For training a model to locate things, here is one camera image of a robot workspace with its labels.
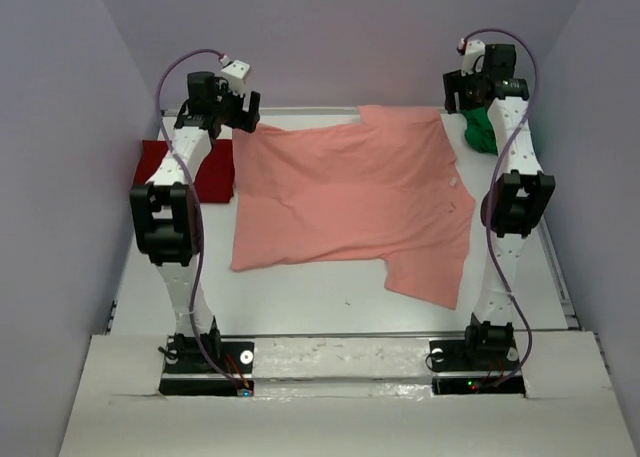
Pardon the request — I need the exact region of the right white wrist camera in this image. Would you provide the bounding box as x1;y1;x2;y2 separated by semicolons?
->
457;39;485;76

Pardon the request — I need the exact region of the pink t-shirt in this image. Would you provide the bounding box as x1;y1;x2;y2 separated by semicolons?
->
231;105;475;309

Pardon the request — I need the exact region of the white foam strip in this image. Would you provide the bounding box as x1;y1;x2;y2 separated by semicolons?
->
253;337;431;380

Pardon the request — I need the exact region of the back aluminium rail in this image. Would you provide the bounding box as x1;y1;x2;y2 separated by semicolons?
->
159;106;451;118

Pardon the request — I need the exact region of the folded red t-shirt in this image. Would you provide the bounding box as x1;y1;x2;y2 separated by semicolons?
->
133;139;235;204

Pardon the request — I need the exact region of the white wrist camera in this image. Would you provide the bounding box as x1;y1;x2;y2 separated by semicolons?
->
457;39;485;76
220;56;252;96

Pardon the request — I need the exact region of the green t-shirt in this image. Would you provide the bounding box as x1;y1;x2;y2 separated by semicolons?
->
460;107;498;155

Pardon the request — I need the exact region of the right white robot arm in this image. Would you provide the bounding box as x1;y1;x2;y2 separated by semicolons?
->
443;39;556;370

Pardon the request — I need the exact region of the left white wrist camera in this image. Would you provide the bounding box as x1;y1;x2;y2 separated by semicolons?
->
220;56;252;96

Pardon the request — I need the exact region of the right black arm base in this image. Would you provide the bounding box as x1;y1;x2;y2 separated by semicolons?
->
425;339;526;396

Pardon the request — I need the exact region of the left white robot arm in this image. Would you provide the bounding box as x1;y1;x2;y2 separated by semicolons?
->
129;61;260;373

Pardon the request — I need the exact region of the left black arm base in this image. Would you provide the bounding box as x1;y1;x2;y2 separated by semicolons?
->
158;337;255;397

